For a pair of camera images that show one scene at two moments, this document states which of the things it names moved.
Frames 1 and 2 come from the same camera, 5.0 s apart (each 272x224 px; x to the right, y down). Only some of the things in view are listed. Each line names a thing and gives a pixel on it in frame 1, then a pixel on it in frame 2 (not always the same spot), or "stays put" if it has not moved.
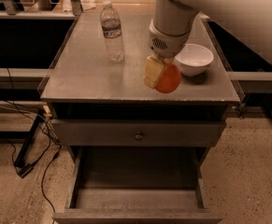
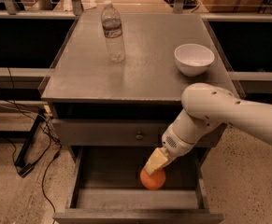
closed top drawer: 140,133 stays put
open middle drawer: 136,185 stays put
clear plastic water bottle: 110,21 stays put
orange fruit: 169,79 to 154,181
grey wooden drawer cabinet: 138,155 stays put
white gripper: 167,44 to 177,144
